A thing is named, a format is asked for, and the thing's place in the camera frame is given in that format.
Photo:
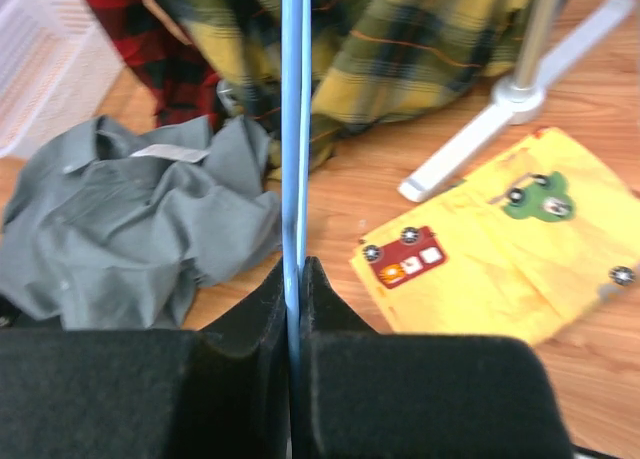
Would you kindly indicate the blue wire hanger of grey shirt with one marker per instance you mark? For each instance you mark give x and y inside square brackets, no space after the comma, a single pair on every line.
[296,93]

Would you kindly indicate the yellow plaid flannel shirt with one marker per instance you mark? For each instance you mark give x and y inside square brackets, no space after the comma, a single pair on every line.
[373,61]

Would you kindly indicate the metal clothes rack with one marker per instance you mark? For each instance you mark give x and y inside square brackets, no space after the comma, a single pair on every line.
[519,97]

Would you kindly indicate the white plastic laundry basket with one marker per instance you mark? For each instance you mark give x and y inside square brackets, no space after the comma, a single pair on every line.
[57,66]

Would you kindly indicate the grey button-up shirt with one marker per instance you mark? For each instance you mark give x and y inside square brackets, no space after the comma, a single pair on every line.
[107,229]

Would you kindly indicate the red black plaid shirt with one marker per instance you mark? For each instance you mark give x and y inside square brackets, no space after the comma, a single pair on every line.
[180,79]

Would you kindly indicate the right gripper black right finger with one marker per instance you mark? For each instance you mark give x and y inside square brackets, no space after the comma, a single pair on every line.
[371,395]

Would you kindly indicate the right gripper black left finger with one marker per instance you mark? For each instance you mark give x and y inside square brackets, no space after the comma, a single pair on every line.
[220,392]

